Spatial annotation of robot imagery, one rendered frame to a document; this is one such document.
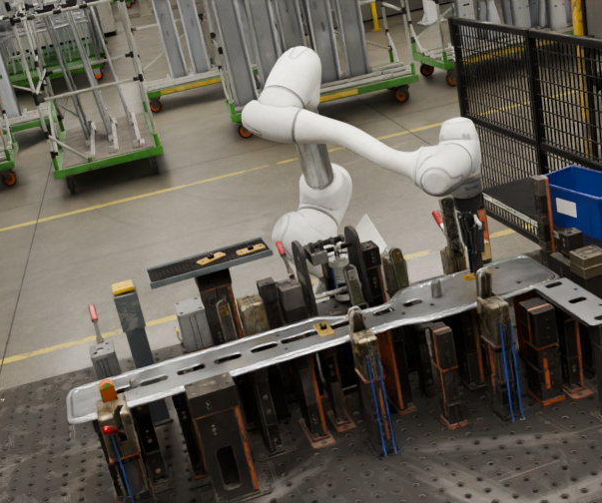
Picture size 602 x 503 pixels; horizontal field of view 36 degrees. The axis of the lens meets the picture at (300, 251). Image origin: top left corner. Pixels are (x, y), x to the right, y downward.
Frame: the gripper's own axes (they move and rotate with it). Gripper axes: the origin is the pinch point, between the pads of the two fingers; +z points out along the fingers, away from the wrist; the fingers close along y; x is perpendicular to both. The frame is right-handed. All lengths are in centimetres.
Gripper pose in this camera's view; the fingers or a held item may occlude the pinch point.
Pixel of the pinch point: (475, 261)
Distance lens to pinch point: 263.8
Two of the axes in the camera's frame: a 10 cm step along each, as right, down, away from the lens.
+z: 1.9, 9.2, 3.5
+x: 9.5, -2.7, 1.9
